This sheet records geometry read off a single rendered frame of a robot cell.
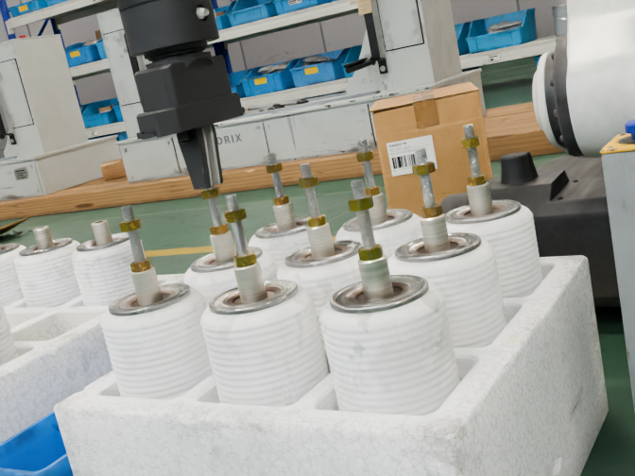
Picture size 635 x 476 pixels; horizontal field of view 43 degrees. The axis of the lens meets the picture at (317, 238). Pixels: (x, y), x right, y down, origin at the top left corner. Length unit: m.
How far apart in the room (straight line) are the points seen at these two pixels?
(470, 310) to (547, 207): 0.43
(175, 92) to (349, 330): 0.31
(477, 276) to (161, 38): 0.36
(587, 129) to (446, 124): 0.86
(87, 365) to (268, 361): 0.40
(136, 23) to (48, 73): 3.32
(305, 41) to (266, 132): 7.18
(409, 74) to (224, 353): 2.29
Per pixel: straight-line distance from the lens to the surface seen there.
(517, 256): 0.79
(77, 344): 0.99
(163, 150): 3.42
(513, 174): 1.14
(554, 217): 1.09
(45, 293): 1.18
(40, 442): 0.93
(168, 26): 0.78
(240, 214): 0.65
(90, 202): 3.66
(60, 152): 4.06
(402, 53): 2.88
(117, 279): 1.09
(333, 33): 10.07
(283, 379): 0.65
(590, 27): 0.96
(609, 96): 0.93
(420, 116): 1.78
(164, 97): 0.78
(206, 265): 0.82
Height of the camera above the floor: 0.43
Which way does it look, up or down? 12 degrees down
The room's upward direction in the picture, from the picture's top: 12 degrees counter-clockwise
